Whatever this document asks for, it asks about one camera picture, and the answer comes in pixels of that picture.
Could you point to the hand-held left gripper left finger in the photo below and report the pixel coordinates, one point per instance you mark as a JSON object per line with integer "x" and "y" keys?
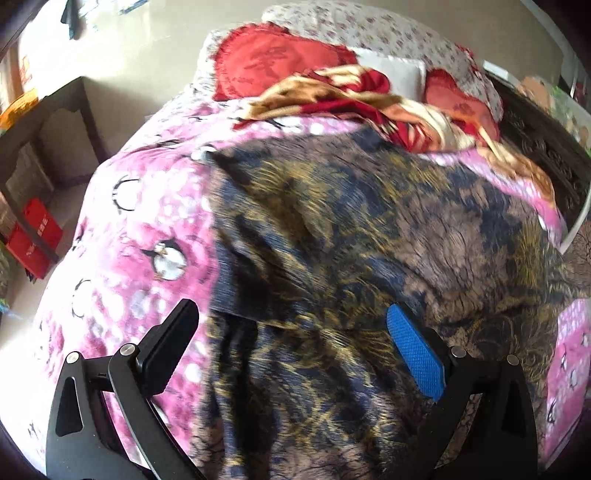
{"x": 168, "y": 350}

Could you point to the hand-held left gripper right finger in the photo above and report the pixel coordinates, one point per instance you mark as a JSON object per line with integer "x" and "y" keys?
{"x": 415, "y": 350}

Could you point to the dark gold patterned garment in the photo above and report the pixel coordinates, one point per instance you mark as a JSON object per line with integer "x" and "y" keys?
{"x": 346, "y": 230}

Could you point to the pink penguin print blanket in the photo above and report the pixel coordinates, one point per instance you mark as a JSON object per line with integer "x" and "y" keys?
{"x": 138, "y": 221}

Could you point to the red box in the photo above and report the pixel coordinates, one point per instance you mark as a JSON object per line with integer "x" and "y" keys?
{"x": 34, "y": 235}

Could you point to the dark carved wooden cabinet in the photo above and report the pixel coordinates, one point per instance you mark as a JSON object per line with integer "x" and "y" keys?
{"x": 545, "y": 147}

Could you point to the red gold floral blanket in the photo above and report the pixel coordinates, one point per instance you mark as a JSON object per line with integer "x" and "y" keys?
{"x": 351, "y": 97}

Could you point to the dark wooden desk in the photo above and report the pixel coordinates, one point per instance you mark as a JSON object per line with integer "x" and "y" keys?
{"x": 69, "y": 92}

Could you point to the white pillow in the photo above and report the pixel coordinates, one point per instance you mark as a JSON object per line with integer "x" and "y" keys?
{"x": 401, "y": 74}

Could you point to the orange plastic basket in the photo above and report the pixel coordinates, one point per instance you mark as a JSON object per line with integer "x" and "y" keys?
{"x": 18, "y": 110}

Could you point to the dark hanging cloth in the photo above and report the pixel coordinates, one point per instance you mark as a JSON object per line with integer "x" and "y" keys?
{"x": 71, "y": 11}

